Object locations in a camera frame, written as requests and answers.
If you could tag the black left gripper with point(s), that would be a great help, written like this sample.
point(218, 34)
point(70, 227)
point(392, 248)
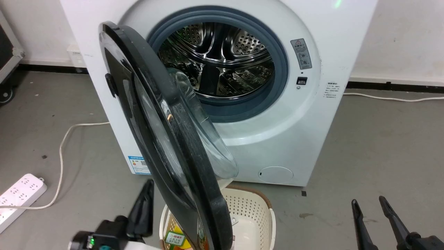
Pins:
point(111, 236)

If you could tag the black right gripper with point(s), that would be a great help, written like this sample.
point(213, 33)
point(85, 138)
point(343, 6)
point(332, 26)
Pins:
point(426, 243)

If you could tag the black round glass washer door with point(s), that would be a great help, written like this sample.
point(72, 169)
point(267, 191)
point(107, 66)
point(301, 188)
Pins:
point(152, 114)

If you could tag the black door latch socket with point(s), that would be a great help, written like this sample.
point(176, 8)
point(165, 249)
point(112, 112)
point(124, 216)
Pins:
point(301, 81)

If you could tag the grey rubber door gasket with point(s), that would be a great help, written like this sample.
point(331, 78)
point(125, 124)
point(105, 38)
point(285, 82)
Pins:
point(279, 59)

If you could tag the white front-load washing machine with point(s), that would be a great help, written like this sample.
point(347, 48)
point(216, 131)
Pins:
point(312, 21)

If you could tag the bottle with green label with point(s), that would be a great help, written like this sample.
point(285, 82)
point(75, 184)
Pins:
point(173, 238)

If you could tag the blue energy label sticker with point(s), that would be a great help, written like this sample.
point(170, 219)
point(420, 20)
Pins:
point(138, 166)

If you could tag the white perforated laundry basket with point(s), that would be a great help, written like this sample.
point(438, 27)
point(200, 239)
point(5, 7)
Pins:
point(249, 222)

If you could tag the round white filter cover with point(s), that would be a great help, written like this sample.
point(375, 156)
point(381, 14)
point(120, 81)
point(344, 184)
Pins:
point(275, 175)

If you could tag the white power strip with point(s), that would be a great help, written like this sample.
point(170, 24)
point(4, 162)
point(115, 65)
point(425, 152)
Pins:
point(19, 198)

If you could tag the steel washer drum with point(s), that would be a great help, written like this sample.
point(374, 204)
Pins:
point(222, 59)

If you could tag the grey warning sticker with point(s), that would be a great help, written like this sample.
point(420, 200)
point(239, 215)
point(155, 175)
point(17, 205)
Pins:
point(300, 53)

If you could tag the black flight case with wheel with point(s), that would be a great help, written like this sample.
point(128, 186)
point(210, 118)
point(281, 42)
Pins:
point(7, 52)

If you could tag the white wall outlet box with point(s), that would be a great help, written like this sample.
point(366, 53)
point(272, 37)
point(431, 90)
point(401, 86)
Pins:
point(75, 55)

